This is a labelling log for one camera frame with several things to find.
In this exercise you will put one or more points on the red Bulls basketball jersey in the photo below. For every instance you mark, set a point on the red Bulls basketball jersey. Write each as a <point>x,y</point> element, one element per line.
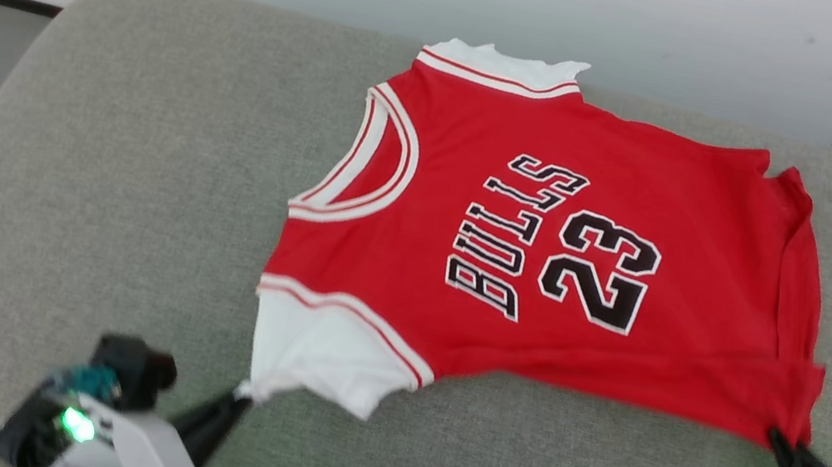
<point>693,297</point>

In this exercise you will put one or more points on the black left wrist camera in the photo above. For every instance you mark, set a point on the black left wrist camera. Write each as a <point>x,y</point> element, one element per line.
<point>131,372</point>

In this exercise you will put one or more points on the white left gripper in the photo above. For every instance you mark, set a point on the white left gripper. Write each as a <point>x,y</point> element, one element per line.
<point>142,458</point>

